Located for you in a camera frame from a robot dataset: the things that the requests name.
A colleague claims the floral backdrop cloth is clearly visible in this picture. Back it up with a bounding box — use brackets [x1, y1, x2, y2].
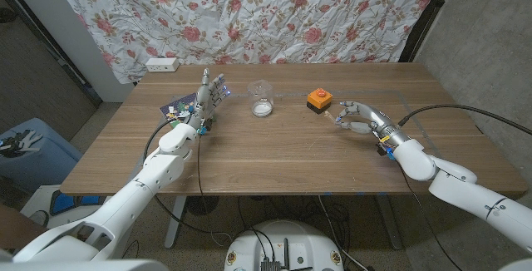
[46, 0, 445, 85]

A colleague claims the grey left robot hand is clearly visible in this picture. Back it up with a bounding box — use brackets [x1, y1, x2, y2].
[187, 67, 230, 129]

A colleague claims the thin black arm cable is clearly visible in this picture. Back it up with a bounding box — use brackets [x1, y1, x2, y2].
[398, 165, 465, 271]
[196, 134, 204, 197]

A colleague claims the white and blue floor item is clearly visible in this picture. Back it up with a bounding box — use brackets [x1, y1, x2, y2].
[20, 184, 109, 229]

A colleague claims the white power strip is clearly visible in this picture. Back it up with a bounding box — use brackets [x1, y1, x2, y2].
[145, 57, 180, 73]

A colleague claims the clear plastic cup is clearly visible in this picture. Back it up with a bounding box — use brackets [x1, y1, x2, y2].
[247, 79, 274, 118]

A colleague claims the brown wooden board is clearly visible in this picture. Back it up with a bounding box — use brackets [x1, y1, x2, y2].
[0, 204, 47, 251]

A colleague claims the white floor cable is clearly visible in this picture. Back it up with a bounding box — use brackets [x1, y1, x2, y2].
[318, 195, 369, 271]

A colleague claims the black backdrop stand pole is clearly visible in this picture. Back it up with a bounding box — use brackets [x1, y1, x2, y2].
[398, 0, 461, 63]

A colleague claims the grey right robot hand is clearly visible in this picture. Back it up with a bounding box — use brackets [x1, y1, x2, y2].
[334, 100, 401, 141]

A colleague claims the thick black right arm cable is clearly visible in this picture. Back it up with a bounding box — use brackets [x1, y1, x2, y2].
[397, 104, 532, 136]

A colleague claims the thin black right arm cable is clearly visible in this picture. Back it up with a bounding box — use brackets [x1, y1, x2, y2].
[398, 165, 465, 271]

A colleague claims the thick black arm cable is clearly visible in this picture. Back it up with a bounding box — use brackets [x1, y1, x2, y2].
[142, 119, 195, 168]
[397, 104, 532, 136]

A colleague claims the white table leg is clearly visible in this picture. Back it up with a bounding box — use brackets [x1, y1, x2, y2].
[376, 195, 403, 250]
[164, 195, 188, 249]

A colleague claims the white robot torso base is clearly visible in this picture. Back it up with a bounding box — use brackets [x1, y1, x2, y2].
[224, 219, 345, 271]

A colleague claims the black round floor base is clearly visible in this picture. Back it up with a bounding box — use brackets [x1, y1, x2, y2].
[185, 195, 220, 216]

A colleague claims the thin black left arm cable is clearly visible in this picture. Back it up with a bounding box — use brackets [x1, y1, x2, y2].
[196, 134, 204, 197]

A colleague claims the blue storage bin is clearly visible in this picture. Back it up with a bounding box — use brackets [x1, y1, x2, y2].
[0, 116, 83, 193]

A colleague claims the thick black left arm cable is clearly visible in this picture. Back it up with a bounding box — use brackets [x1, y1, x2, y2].
[142, 119, 195, 168]

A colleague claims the black floor cable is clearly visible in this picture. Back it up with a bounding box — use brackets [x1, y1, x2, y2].
[154, 195, 236, 239]

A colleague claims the orange box with red button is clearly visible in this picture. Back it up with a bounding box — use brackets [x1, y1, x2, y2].
[306, 87, 334, 115]

